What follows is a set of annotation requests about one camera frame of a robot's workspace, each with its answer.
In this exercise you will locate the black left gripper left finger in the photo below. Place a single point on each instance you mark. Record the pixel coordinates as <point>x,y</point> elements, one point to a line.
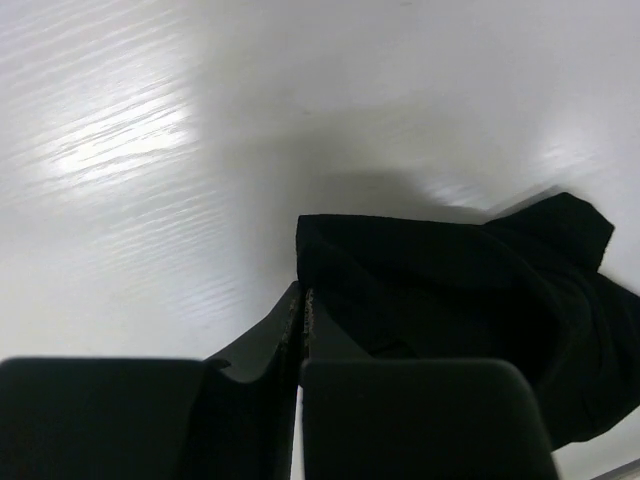
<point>229,416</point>

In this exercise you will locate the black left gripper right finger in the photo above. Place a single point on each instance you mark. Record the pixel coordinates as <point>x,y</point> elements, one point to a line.
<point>364,418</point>

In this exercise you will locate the black skirt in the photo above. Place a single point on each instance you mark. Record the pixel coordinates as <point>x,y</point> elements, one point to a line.
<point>525,288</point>

